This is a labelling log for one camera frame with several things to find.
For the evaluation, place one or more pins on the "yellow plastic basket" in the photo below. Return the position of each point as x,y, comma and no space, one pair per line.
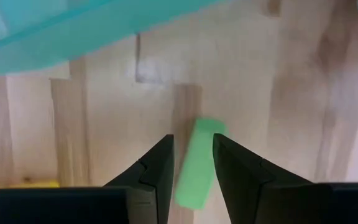
47,184

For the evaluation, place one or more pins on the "green eraser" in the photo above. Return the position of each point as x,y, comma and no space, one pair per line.
196,168

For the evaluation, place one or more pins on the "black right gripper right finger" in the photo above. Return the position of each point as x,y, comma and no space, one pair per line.
291,205

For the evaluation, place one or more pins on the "teal translucent plastic bin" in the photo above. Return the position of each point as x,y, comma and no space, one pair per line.
73,31

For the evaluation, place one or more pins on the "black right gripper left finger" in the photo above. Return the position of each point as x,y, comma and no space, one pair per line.
73,207

